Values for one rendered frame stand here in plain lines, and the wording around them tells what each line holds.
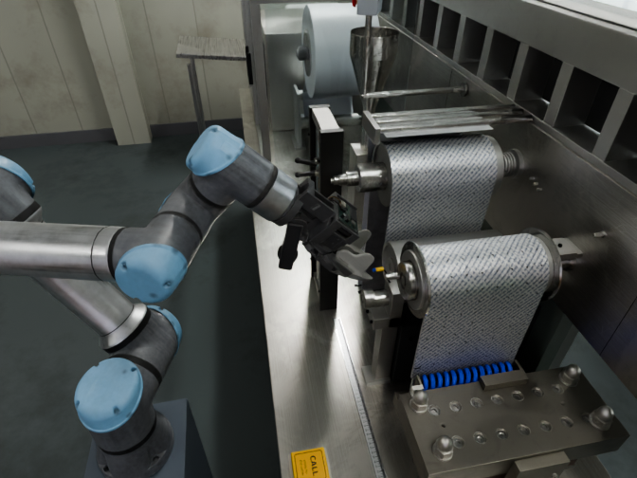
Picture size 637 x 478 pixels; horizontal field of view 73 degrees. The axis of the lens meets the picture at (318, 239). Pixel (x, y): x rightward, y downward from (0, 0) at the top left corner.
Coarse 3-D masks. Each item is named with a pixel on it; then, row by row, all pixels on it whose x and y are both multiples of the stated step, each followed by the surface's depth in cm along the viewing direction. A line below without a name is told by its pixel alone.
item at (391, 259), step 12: (396, 240) 97; (408, 240) 95; (420, 240) 95; (432, 240) 95; (444, 240) 95; (456, 240) 95; (384, 252) 100; (396, 252) 92; (384, 264) 102; (396, 264) 92; (384, 276) 102
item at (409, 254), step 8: (544, 248) 81; (408, 256) 83; (416, 256) 79; (416, 264) 79; (552, 264) 81; (416, 272) 79; (552, 272) 81; (424, 280) 77; (552, 280) 81; (424, 288) 77; (424, 296) 78; (416, 304) 81
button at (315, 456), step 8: (320, 448) 90; (296, 456) 89; (304, 456) 89; (312, 456) 89; (320, 456) 89; (296, 464) 87; (304, 464) 87; (312, 464) 87; (320, 464) 87; (296, 472) 86; (304, 472) 86; (312, 472) 86; (320, 472) 86; (328, 472) 86
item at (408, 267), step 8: (400, 264) 83; (408, 264) 81; (400, 272) 83; (408, 272) 79; (400, 280) 84; (408, 280) 80; (416, 280) 79; (400, 288) 84; (408, 288) 80; (416, 288) 79; (408, 296) 81; (416, 296) 80
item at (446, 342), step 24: (480, 312) 82; (504, 312) 84; (528, 312) 85; (432, 336) 84; (456, 336) 86; (480, 336) 87; (504, 336) 89; (432, 360) 89; (456, 360) 91; (480, 360) 93; (504, 360) 94
